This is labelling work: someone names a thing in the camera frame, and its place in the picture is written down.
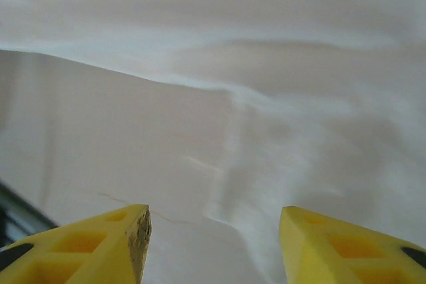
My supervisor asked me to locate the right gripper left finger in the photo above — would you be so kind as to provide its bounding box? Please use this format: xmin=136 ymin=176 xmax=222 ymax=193
xmin=0 ymin=203 xmax=152 ymax=284

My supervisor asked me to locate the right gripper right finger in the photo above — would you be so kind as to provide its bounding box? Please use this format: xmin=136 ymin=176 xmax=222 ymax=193
xmin=278 ymin=206 xmax=426 ymax=284

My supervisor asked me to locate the white t-shirt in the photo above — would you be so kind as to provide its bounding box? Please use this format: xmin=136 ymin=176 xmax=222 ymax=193
xmin=0 ymin=0 xmax=426 ymax=284

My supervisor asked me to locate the pale table cover sheet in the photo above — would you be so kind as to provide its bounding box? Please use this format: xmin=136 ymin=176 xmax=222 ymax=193
xmin=0 ymin=49 xmax=287 ymax=284

